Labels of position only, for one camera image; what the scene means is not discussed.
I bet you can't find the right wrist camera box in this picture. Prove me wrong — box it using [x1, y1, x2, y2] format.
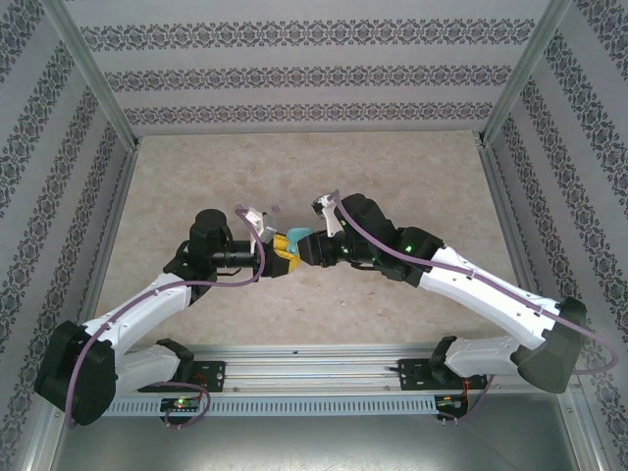
[312, 192, 340, 237]

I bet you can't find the short purple cable loop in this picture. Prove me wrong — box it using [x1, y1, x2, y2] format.
[164, 380, 214, 429]

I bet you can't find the grey metal sheet panel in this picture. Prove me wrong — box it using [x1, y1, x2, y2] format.
[48, 392, 607, 471]

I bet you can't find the aluminium side frame rail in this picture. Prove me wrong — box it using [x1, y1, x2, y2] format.
[478, 141, 560, 354]
[68, 144, 141, 359]

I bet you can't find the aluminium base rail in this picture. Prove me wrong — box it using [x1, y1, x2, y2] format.
[112, 342, 576, 393]

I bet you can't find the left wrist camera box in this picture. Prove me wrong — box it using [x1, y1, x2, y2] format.
[244, 205, 280, 245]

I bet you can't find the aluminium frame post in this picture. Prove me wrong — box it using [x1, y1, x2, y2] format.
[41, 0, 140, 149]
[479, 0, 576, 144]

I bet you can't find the slotted grey cable duct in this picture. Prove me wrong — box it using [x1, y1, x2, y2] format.
[105, 394, 438, 416]

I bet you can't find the blue earbud charging case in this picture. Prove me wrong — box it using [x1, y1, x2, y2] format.
[286, 227, 312, 257]

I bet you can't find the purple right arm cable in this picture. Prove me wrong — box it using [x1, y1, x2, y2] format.
[329, 189, 618, 428]

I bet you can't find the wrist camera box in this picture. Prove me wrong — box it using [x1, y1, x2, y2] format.
[244, 205, 280, 245]
[312, 192, 340, 237]

